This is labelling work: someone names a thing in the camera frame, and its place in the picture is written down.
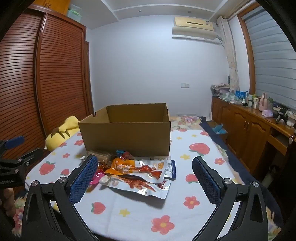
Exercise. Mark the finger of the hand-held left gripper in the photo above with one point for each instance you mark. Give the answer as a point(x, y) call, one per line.
point(15, 141)
point(30, 157)

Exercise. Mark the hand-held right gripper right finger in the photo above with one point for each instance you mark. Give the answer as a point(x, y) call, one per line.
point(205, 180)

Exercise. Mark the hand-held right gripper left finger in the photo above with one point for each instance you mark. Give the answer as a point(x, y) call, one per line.
point(84, 180)

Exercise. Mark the pink snack packet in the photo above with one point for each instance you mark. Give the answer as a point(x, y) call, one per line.
point(97, 179)

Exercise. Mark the red foil snack packet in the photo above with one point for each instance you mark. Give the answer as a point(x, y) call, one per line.
point(104, 167)

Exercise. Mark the brown biscuit packet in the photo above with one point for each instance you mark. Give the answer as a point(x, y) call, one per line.
point(100, 154)

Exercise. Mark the small blue snack packet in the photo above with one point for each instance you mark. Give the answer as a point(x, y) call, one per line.
point(120, 152)

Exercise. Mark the silver packet with orange end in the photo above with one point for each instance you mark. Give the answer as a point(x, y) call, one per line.
point(129, 166)

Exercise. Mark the small red snack packet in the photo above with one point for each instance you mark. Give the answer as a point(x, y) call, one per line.
point(128, 155)

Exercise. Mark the silver packet with white end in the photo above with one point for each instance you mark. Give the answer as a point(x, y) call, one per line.
point(138, 187)

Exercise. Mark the brown cardboard box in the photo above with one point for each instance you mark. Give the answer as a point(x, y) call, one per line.
point(124, 136)

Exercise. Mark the person's left hand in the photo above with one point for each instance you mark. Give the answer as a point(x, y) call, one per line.
point(8, 204)

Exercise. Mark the yellow plush toy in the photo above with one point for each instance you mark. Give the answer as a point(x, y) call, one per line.
point(57, 139)

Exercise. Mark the navy bed sheet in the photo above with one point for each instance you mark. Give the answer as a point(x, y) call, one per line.
point(233, 160)

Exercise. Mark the small box with blue cloth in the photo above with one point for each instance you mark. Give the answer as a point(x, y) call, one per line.
point(218, 129)

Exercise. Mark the floral quilt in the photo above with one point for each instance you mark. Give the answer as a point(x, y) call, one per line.
point(185, 122)

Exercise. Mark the wooden sideboard cabinet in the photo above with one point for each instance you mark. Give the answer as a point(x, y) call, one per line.
point(242, 129)

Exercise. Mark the strawberry printed blanket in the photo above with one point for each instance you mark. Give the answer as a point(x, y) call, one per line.
point(138, 213)

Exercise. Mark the wooden louvered wardrobe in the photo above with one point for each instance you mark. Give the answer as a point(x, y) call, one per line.
point(57, 69)

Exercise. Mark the green patterned cloth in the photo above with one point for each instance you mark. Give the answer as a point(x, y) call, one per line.
point(230, 98)

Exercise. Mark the small purple pouch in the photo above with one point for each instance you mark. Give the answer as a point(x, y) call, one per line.
point(267, 113)

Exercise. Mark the cluster of toiletry bottles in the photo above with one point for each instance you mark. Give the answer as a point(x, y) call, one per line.
point(251, 100)

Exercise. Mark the pile of folded cloths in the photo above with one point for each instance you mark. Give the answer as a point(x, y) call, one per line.
point(219, 89)

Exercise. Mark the blue carton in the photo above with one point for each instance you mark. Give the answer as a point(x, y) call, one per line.
point(240, 94)

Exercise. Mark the green bottle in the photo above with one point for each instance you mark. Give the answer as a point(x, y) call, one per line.
point(270, 103)

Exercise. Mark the small grey fan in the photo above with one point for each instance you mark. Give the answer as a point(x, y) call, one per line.
point(229, 80)

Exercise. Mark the cream patterned curtain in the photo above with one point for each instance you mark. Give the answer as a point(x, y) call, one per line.
point(232, 69)

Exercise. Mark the grey window blind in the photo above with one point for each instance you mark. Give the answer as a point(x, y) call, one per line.
point(272, 58)

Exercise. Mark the clear storage box green lid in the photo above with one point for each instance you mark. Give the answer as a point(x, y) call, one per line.
point(74, 14)

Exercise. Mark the beige air conditioner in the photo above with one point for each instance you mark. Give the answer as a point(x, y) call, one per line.
point(196, 27)

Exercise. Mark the white wall socket strip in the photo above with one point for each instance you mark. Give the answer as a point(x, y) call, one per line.
point(186, 115)

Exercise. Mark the white wall switch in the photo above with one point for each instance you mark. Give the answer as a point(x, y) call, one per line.
point(185, 85)

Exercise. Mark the black camera gadget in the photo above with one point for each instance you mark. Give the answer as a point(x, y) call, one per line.
point(281, 115)

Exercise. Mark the wooden window frame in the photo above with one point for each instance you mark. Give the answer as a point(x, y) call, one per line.
point(248, 53)

